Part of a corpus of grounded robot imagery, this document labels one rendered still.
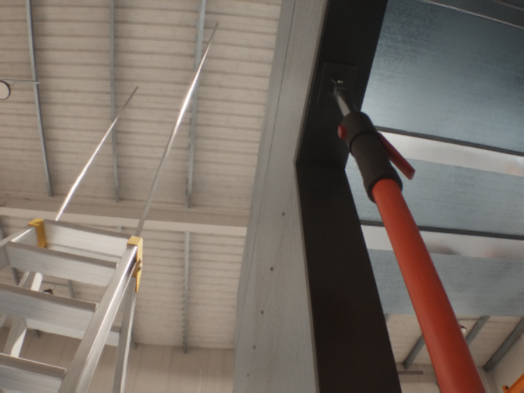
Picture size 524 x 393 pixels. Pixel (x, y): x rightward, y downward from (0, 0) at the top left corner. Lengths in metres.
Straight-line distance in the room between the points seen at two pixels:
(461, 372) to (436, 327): 0.05
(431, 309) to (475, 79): 1.77
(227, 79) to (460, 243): 5.46
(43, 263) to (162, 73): 6.34
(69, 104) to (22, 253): 6.88
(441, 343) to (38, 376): 0.57
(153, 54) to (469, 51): 5.87
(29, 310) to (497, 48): 1.97
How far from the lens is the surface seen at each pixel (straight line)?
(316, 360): 0.53
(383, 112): 1.99
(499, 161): 2.33
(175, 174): 8.20
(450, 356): 0.35
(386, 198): 0.48
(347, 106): 0.68
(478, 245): 2.65
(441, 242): 2.52
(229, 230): 8.10
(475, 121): 2.17
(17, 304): 0.97
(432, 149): 2.12
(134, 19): 7.19
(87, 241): 1.36
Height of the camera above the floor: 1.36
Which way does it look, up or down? 54 degrees up
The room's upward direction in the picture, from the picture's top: straight up
